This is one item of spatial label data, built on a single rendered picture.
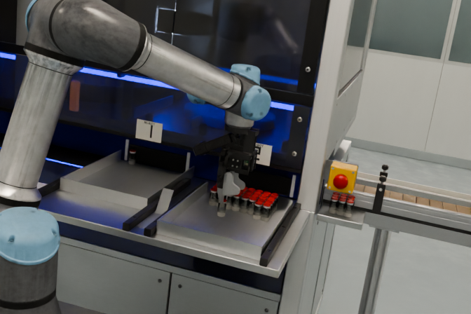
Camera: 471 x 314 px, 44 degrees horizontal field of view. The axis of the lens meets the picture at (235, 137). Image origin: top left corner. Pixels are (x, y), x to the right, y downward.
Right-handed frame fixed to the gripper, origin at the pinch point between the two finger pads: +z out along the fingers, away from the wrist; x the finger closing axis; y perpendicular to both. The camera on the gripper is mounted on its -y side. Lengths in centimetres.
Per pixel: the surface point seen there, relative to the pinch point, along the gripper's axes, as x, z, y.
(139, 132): 17.5, -7.6, -33.4
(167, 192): -5.0, 0.2, -13.4
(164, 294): 18, 43, -20
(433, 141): 479, 71, 79
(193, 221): -8.1, 5.1, -4.2
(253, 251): -19.6, 3.6, 14.9
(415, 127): 478, 60, 58
